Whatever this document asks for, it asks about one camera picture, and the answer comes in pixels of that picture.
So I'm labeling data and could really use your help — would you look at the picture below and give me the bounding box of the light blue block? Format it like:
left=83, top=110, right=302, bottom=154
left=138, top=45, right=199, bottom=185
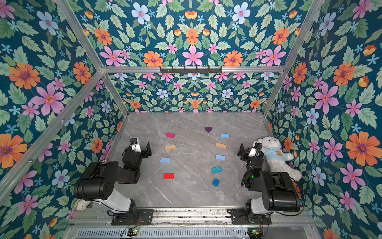
left=220, top=133, right=230, bottom=139
left=215, top=155, right=225, bottom=161
left=160, top=158, right=170, bottom=163

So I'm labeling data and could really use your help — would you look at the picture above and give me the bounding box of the natural wood block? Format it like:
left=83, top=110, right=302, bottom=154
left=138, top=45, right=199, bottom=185
left=215, top=142, right=227, bottom=149
left=165, top=145, right=176, bottom=151

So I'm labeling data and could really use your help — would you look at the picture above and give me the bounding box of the magenta rectangular block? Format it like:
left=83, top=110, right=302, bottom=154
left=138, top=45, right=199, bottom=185
left=166, top=132, right=175, bottom=138

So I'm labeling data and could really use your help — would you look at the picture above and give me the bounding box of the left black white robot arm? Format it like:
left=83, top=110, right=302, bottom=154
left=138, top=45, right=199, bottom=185
left=74, top=138, right=152, bottom=220

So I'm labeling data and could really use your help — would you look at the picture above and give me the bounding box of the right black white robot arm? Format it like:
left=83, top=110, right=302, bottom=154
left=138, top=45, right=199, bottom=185
left=237, top=142, right=301, bottom=224

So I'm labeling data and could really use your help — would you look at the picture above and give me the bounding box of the white teddy bear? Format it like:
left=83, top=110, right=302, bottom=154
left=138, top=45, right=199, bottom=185
left=257, top=136, right=302, bottom=181

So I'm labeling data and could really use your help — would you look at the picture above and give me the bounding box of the red rectangular block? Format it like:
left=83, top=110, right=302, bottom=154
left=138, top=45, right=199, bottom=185
left=163, top=173, right=175, bottom=180

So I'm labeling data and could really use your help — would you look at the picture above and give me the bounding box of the teal rectangular block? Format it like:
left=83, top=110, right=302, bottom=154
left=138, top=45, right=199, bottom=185
left=211, top=166, right=222, bottom=174

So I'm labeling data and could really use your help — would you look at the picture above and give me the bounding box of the blue square block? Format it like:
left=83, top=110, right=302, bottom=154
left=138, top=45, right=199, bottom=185
left=212, top=179, right=220, bottom=187

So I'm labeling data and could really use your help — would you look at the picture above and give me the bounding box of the rolled patterned cloth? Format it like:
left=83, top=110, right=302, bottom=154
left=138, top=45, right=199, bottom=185
left=74, top=199, right=91, bottom=211

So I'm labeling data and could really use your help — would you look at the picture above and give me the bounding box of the left green circuit board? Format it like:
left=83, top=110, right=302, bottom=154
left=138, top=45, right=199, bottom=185
left=126, top=229, right=139, bottom=236

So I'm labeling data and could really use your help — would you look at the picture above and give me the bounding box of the green circuit board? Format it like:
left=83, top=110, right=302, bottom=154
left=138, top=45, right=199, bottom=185
left=247, top=228, right=263, bottom=237
left=126, top=229, right=139, bottom=236

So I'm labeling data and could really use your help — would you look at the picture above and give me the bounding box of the right green circuit board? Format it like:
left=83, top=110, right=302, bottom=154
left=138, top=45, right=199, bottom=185
left=247, top=228, right=263, bottom=237

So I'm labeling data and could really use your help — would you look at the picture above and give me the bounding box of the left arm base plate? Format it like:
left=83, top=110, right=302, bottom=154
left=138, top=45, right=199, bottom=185
left=111, top=209, right=154, bottom=226

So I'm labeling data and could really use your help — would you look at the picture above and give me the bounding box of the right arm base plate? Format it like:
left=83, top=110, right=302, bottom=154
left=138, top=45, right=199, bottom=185
left=227, top=208, right=272, bottom=225

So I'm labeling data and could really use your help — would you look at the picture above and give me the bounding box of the aluminium front rail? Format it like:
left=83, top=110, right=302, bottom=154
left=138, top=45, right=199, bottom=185
left=69, top=207, right=315, bottom=228

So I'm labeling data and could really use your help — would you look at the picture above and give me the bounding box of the black hook rail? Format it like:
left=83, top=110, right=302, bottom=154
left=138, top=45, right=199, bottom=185
left=159, top=66, right=223, bottom=74

